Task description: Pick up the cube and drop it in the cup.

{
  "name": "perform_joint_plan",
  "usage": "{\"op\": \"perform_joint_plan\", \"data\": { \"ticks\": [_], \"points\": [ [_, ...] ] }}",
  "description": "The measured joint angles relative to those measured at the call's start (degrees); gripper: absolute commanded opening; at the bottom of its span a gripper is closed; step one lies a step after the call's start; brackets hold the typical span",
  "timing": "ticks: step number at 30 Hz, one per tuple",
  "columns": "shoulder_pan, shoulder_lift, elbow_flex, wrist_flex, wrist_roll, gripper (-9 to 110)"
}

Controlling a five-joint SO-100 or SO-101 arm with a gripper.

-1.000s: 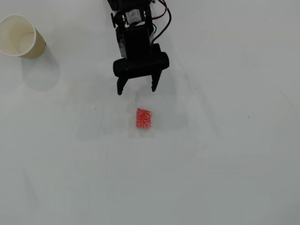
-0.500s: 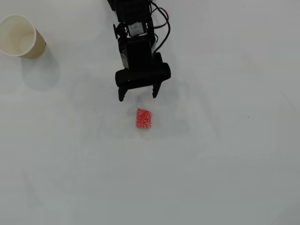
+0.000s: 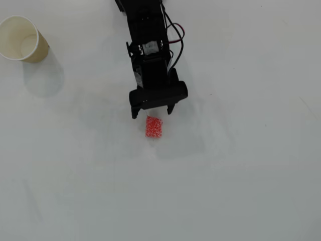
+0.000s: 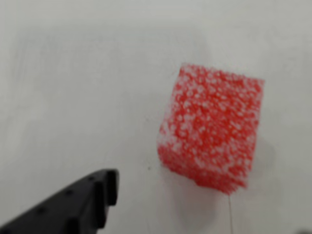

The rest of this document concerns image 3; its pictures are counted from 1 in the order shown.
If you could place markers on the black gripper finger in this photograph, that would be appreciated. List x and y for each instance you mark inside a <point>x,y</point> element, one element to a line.
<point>170,108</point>
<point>136,111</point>

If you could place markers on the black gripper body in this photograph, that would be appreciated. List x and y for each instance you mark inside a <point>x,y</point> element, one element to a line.
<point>150,104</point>

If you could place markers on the red foam cube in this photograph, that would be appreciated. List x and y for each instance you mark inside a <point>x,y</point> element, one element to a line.
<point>153,127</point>

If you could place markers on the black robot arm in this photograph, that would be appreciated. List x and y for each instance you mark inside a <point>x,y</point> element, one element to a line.
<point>144,22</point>

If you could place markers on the beige paper cup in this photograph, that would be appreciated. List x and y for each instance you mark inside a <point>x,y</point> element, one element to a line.
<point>15,37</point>

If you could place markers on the black oblong wrist camera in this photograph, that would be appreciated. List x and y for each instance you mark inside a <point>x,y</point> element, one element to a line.
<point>158,96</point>

